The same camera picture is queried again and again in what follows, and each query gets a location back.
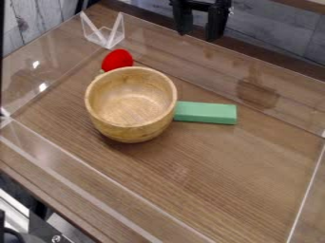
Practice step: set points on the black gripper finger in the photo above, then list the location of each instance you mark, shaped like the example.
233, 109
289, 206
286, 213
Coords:
182, 17
218, 16

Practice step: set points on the clear acrylic tray wall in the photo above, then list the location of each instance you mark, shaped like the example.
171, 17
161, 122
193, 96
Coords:
206, 183

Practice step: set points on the green rectangular block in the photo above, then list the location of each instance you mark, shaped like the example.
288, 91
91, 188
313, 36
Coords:
206, 112

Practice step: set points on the red toy fruit green stem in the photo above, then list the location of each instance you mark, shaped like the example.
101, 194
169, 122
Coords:
117, 59

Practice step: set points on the black metal table frame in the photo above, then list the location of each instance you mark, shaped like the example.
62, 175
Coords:
34, 222

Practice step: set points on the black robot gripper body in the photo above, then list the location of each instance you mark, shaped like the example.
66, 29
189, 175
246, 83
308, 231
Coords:
190, 5

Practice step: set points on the light wooden bowl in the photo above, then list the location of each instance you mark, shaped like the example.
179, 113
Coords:
130, 103

